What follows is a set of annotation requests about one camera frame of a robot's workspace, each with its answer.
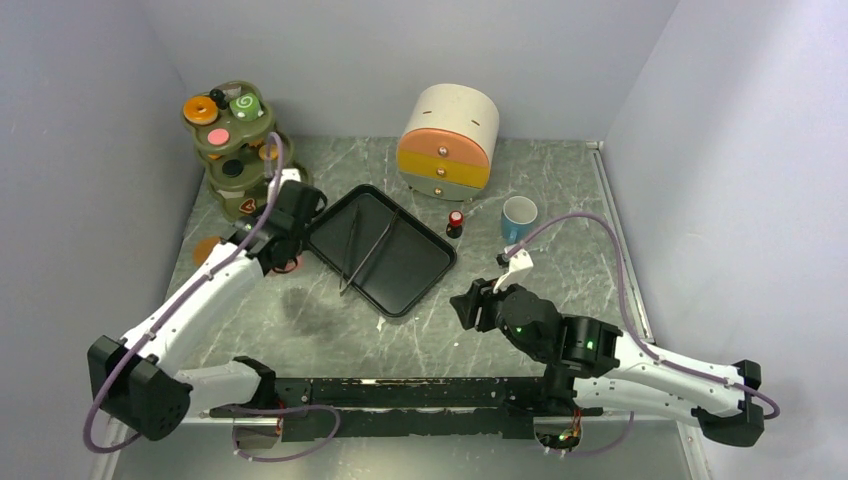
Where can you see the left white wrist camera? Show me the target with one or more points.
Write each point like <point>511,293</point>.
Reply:
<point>287,174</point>

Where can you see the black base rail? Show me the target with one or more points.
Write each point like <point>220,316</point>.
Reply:
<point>399,407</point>

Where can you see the brown heart cookie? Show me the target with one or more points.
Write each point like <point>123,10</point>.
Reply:
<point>248,206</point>

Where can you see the brown chocolate round cookie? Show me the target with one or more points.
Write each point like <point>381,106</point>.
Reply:
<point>231,88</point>

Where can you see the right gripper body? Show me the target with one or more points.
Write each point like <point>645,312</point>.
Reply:
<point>538,352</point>

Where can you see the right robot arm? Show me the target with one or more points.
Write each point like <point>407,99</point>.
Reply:
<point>591,364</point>

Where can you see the round three-drawer mini cabinet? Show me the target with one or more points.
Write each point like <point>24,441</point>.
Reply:
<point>447,147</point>

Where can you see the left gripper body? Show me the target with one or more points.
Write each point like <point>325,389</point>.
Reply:
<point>298,245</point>

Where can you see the red and black stamp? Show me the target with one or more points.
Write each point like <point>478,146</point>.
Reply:
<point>454,228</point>

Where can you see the blue mug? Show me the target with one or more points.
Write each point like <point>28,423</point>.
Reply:
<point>518,216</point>

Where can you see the green swirl roll cake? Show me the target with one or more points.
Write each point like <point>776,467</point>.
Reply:
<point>246,107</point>

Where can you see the pink mug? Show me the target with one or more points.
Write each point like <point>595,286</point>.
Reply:
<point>290,266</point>

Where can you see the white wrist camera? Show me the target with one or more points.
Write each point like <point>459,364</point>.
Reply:
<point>287,174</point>
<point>517,268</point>

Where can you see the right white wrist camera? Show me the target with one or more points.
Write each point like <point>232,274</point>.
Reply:
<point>517,268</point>

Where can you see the tan round biscuit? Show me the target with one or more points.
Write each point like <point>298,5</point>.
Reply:
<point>269,152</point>

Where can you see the black rectangular baking tray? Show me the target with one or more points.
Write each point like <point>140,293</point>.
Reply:
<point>409,263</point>

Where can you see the black round cookie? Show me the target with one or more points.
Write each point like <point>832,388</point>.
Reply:
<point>232,168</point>

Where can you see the metal food tongs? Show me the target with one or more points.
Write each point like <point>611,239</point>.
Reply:
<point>378,243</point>

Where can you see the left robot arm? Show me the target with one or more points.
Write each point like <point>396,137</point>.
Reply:
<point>140,379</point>

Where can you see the pink round cookie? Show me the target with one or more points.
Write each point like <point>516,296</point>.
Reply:
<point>218,137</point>

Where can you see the orange glazed donut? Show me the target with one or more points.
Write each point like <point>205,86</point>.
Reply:
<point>200,110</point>

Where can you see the green three-tier serving stand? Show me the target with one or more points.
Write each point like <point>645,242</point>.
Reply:
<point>257,173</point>

